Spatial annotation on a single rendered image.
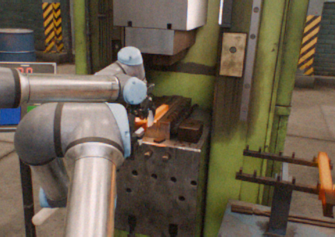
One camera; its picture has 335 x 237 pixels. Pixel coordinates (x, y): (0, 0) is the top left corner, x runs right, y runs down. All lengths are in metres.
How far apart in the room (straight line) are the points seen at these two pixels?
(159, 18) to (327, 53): 6.12
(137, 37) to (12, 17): 7.91
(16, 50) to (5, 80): 5.10
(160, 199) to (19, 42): 4.71
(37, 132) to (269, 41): 1.03
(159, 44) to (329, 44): 6.09
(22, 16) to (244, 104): 7.91
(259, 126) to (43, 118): 1.04
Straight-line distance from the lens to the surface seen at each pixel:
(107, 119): 0.73
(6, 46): 6.01
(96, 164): 0.69
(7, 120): 1.57
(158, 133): 1.52
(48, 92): 0.93
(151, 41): 1.44
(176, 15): 1.40
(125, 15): 1.47
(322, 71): 7.42
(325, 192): 1.17
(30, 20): 9.02
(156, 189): 1.56
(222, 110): 1.57
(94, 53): 1.70
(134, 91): 1.02
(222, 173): 1.68
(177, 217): 1.60
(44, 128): 0.74
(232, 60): 1.50
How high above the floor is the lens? 1.48
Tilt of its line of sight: 19 degrees down
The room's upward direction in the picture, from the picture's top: 2 degrees clockwise
